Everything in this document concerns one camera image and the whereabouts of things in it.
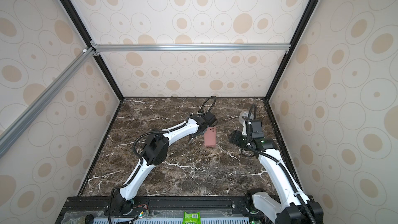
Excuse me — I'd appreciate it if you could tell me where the phone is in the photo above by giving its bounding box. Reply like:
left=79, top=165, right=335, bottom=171
left=204, top=127, right=217, bottom=147

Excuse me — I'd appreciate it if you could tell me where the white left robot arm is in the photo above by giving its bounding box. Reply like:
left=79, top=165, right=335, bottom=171
left=109, top=112, right=217, bottom=216

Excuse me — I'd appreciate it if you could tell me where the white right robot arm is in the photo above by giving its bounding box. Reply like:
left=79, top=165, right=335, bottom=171
left=229, top=130, right=323, bottom=224

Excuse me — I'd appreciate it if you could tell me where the clear tape roll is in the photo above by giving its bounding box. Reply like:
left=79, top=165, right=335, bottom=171
left=238, top=111, right=249, bottom=125

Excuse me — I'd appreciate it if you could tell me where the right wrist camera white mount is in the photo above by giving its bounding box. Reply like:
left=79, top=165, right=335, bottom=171
left=246, top=119, right=264, bottom=139

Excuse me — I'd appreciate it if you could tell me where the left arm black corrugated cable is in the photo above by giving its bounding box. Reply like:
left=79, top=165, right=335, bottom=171
left=107, top=95, right=218, bottom=224

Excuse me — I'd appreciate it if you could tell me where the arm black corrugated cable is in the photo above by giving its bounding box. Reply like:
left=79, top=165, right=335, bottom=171
left=107, top=95, right=218, bottom=224
left=240, top=103, right=318, bottom=224

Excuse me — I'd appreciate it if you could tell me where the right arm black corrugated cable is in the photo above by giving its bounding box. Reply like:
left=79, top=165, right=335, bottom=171
left=240, top=103, right=318, bottom=224

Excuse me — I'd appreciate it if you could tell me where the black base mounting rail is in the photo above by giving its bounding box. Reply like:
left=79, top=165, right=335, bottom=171
left=56, top=195, right=272, bottom=224

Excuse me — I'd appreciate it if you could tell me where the back aluminium frame rail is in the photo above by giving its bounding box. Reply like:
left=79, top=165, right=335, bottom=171
left=93, top=43, right=291, bottom=52

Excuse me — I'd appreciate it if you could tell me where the aluminium frame rail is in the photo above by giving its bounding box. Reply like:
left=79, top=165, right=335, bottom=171
left=1, top=47, right=94, bottom=157
left=93, top=43, right=291, bottom=52

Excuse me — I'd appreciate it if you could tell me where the left aluminium frame rail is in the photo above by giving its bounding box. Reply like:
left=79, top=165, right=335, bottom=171
left=1, top=47, right=94, bottom=157

